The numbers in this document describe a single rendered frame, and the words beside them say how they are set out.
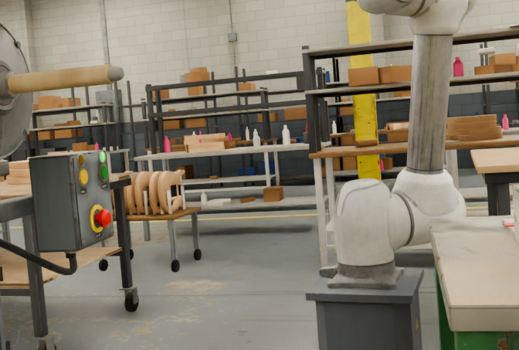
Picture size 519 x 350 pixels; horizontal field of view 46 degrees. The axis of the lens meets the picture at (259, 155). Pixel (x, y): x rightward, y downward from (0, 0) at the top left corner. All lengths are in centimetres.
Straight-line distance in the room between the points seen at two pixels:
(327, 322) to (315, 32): 1068
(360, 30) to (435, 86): 620
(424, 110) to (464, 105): 1028
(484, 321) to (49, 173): 89
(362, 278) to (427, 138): 41
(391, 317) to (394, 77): 294
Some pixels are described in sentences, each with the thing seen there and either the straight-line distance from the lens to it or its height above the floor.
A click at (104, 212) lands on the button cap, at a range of 133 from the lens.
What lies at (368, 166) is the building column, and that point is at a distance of 780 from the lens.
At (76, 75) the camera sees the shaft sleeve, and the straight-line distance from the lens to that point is 103.
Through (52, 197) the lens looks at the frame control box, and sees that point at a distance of 131.
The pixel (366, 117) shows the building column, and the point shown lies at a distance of 777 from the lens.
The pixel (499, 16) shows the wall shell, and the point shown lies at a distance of 1215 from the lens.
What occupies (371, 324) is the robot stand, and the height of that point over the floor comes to 62.
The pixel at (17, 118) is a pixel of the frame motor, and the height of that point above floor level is 119.
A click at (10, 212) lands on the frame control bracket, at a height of 102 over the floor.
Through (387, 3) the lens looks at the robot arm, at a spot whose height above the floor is 142.
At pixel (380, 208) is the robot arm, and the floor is 90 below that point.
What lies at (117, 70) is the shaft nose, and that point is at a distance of 100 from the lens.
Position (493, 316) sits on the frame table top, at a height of 92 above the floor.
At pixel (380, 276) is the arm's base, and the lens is 164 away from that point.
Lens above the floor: 115
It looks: 3 degrees down
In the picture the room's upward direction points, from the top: 5 degrees counter-clockwise
